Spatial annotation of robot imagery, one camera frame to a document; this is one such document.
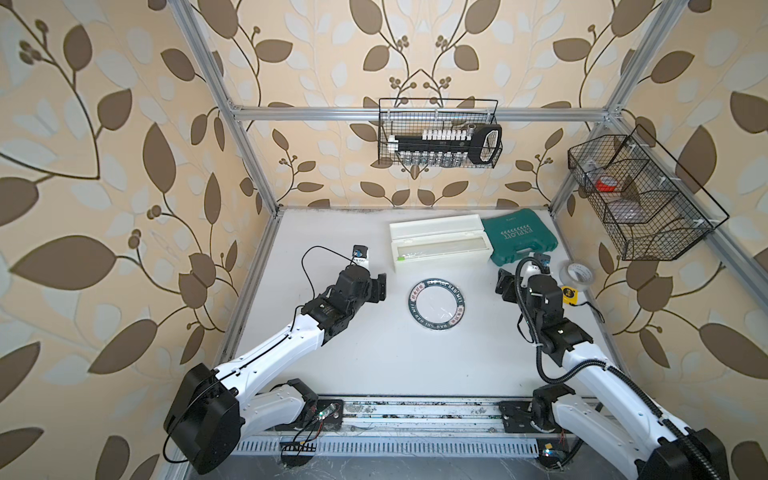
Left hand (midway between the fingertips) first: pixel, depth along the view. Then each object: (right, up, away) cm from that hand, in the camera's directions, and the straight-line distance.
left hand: (369, 271), depth 82 cm
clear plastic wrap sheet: (+20, -12, +12) cm, 26 cm away
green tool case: (+51, +11, +24) cm, 58 cm away
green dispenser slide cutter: (+9, +3, +15) cm, 18 cm away
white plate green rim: (+20, -12, +12) cm, 26 cm away
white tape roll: (+70, -4, +19) cm, 72 cm away
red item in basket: (+65, +23, +1) cm, 69 cm away
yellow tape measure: (+63, -9, +12) cm, 64 cm away
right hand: (+40, -1, +1) cm, 40 cm away
